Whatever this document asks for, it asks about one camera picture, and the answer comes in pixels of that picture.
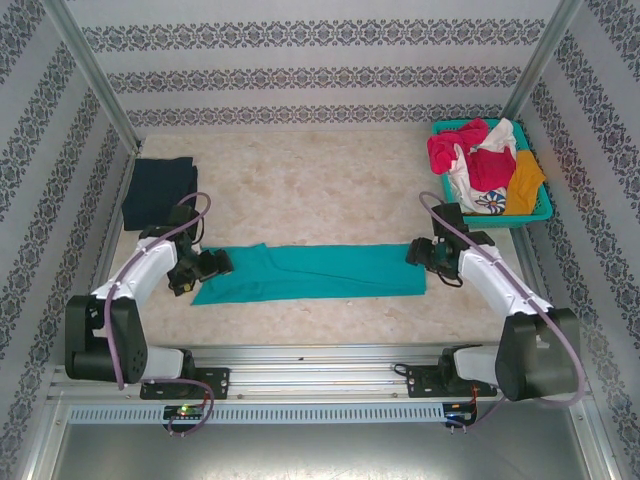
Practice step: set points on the teal plastic basket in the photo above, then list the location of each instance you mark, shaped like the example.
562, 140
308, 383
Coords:
500, 221

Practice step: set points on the right controller circuit board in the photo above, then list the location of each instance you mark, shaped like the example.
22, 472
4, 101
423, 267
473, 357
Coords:
460, 412

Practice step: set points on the white floral print t-shirt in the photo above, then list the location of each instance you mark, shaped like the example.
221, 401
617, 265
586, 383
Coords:
465, 186

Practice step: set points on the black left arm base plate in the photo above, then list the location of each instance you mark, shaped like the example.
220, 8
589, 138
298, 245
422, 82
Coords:
215, 380

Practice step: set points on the aluminium side rail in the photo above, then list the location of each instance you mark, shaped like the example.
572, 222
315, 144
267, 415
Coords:
111, 240
530, 255

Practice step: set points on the teal printed t-shirt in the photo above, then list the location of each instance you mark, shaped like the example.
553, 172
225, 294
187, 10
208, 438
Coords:
325, 272

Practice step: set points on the left controller circuit board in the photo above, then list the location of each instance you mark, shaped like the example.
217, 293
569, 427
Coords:
185, 411

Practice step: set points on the aluminium rail frame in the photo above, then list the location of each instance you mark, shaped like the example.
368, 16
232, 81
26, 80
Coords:
320, 375

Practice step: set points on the orange t-shirt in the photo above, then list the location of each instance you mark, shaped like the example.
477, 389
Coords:
525, 180

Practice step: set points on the controller circuit board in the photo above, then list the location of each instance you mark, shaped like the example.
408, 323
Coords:
185, 411
460, 412

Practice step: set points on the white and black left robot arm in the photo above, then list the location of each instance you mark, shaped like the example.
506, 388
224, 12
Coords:
145, 265

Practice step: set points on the crumpled pink t-shirt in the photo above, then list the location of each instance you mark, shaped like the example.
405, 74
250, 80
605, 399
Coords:
492, 167

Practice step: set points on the aluminium corner post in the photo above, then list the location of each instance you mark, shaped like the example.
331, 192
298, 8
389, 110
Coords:
539, 60
97, 75

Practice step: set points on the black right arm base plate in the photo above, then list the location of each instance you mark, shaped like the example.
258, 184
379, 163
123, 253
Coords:
420, 380

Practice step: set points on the folded navy t-shirt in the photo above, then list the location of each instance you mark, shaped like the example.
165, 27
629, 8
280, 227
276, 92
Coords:
155, 190

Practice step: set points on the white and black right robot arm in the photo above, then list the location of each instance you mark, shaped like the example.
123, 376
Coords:
500, 285

